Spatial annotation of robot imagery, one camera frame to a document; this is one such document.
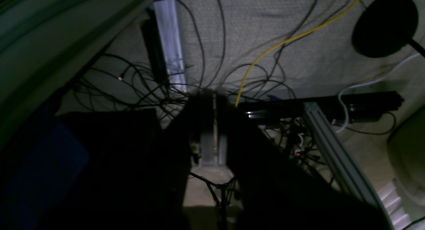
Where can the aluminium frame rail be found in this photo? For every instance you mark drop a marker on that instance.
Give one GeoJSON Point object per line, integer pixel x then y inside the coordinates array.
{"type": "Point", "coordinates": [345, 170]}

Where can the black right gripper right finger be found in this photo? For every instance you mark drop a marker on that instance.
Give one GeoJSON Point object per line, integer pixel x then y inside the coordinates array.
{"type": "Point", "coordinates": [276, 193]}

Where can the silver aluminium post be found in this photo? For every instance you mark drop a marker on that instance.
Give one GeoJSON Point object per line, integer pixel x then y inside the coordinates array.
{"type": "Point", "coordinates": [169, 31]}

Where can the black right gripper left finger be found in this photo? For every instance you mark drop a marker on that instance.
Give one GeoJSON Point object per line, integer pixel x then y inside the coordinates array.
{"type": "Point", "coordinates": [136, 176]}

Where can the black round stand base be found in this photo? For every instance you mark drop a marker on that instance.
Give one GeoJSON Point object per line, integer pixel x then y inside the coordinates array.
{"type": "Point", "coordinates": [385, 27]}

